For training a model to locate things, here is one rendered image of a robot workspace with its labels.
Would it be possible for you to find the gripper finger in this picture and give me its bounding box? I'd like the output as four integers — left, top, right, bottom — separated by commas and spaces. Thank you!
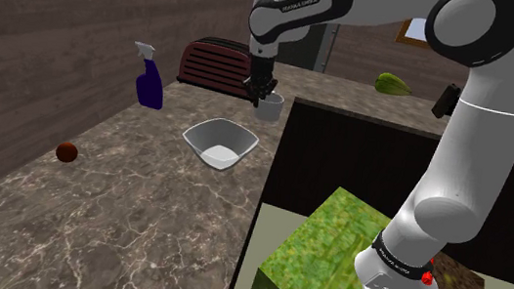
261, 77, 279, 103
240, 76, 263, 109

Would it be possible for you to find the white cup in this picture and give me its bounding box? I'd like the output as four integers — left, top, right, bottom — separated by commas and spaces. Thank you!
252, 90, 287, 125

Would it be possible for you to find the dark red toaster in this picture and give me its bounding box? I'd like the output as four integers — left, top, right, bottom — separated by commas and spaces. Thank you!
174, 32, 262, 102

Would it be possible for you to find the dark grey refrigerator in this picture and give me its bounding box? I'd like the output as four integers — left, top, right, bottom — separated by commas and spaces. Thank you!
264, 0, 346, 75

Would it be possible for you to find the white square bowl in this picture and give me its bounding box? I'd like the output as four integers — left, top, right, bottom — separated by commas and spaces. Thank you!
178, 113, 262, 176

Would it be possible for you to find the blue spray bottle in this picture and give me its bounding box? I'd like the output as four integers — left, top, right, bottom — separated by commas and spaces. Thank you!
126, 40, 171, 112

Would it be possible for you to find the green oval fruit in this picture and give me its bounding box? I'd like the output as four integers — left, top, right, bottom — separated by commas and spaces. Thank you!
372, 70, 415, 99

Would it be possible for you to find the green patterned robot stand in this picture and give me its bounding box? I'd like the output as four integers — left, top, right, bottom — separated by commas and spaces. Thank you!
244, 177, 496, 289

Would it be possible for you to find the brown ball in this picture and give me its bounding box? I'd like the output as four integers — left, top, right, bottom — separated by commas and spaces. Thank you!
54, 141, 80, 166

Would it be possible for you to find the framed wall picture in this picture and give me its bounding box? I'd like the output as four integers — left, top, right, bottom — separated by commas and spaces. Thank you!
393, 15, 437, 50

